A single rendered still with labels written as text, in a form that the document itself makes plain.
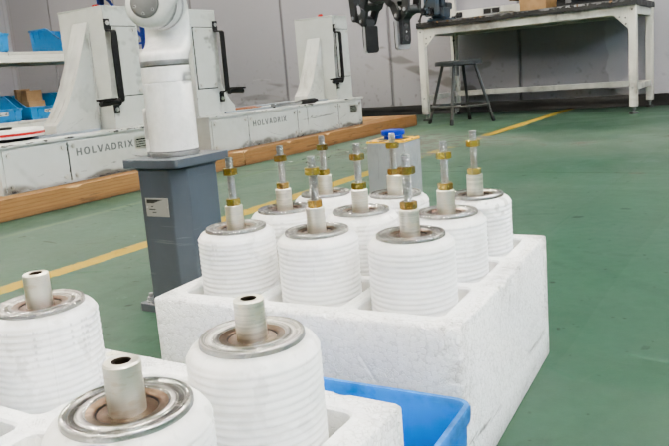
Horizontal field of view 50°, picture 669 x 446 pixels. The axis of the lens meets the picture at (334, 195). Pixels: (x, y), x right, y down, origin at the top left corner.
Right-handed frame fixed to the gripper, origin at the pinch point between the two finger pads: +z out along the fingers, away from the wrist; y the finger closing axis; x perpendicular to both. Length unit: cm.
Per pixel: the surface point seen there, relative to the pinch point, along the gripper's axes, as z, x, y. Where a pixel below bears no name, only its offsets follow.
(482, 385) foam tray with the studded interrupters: 37.7, -13.5, 28.7
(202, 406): 22, -51, 43
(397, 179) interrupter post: 19.6, -0.4, 0.9
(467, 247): 25.3, -6.6, 20.5
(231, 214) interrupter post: 19.8, -27.1, 1.0
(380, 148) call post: 16.8, 8.4, -13.6
